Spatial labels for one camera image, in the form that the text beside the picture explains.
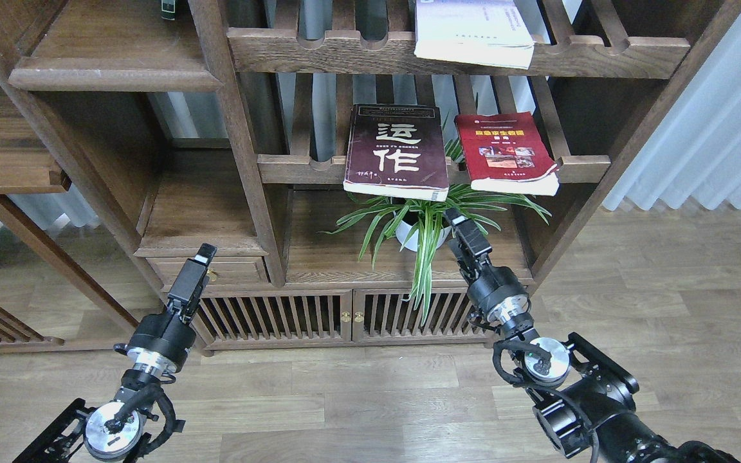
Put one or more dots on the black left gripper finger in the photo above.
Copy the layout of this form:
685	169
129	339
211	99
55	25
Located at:
205	254

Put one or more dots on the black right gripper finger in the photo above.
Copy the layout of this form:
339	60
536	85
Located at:
453	217

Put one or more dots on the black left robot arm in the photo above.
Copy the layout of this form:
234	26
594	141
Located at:
141	417

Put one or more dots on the green spider plant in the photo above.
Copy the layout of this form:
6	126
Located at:
384	213

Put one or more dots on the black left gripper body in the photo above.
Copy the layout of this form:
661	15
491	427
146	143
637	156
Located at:
163	340

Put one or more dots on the white book top shelf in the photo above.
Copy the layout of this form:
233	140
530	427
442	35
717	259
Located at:
487	33

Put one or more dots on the small dark object top shelf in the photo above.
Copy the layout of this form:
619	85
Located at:
169	9

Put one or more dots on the white sheer curtain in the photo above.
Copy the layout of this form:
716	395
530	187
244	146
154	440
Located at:
696	151

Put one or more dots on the red paperback book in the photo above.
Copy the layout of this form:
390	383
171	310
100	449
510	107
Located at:
504	153

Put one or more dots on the white plant pot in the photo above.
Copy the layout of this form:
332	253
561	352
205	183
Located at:
410	240

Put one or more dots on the dark wooden bookshelf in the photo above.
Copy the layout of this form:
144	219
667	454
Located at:
229	124

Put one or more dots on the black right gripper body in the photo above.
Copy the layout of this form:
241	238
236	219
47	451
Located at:
495	292

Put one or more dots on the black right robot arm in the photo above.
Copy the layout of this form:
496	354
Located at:
581	398

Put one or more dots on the dark maroon book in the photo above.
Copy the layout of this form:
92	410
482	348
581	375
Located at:
397	151

